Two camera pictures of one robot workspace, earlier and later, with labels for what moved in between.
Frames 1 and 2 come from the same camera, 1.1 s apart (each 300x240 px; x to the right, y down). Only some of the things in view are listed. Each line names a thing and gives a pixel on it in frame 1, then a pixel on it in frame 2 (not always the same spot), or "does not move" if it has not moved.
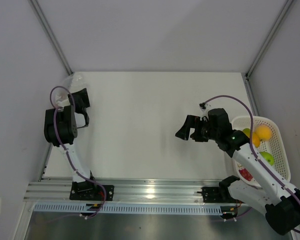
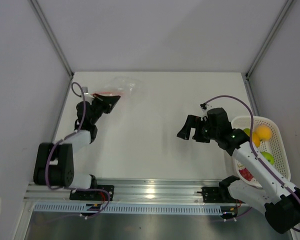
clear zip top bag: (75, 82) → (127, 87)
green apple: (268, 157) does not move
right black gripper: (191, 122) does not move
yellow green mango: (255, 140) does not move
